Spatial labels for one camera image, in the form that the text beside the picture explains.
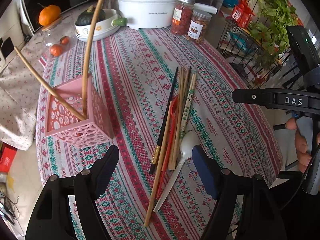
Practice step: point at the black wire rack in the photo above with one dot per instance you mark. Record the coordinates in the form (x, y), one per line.
(240, 49)

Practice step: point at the red silicone spatula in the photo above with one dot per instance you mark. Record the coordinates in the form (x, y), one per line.
(170, 137)

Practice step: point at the green leafy vegetables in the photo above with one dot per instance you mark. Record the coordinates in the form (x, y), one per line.
(269, 30)

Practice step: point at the dark green squash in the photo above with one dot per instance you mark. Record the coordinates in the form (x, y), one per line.
(85, 18)

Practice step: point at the dark wooden chopstick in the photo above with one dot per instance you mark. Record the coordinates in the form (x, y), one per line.
(185, 87)

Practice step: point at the red snack packets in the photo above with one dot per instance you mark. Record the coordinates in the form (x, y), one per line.
(242, 13)

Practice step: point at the long wooden chopstick upright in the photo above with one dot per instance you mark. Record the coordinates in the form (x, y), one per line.
(87, 57)

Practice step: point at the long wooden chopstick leaning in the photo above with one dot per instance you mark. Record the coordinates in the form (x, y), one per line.
(47, 86)

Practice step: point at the red box on floor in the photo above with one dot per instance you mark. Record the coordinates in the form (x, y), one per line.
(8, 153)

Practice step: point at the white electric cooking pot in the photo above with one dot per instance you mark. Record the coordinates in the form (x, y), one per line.
(147, 14)

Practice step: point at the jar of dried fruit rings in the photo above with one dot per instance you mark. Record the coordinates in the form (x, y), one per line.
(198, 25)

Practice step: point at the floral cloth cover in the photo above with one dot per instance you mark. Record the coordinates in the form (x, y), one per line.
(20, 89)

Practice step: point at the jar of red dried fruit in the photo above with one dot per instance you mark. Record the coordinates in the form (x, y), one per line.
(182, 16)

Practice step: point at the orange fruit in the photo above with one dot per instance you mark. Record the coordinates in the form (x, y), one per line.
(49, 14)

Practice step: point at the long light wooden chopstick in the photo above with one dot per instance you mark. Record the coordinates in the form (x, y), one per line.
(158, 172)

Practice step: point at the pink perforated utensil holder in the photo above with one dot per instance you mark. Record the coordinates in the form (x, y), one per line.
(61, 123)

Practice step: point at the white plastic spoon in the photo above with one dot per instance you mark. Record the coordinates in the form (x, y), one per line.
(189, 140)

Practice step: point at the bamboo chopsticks green print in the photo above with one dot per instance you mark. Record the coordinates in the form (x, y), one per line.
(182, 123)

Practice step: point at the right hand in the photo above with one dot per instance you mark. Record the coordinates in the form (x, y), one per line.
(300, 145)

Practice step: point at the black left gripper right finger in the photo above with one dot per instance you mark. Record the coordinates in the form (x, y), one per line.
(224, 186)

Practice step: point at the black chopstick gold end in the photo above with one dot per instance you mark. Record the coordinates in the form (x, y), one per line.
(161, 135)

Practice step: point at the white oval baking dish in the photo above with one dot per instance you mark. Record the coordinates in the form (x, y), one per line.
(105, 28)

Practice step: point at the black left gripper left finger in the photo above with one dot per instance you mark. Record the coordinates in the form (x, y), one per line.
(51, 217)

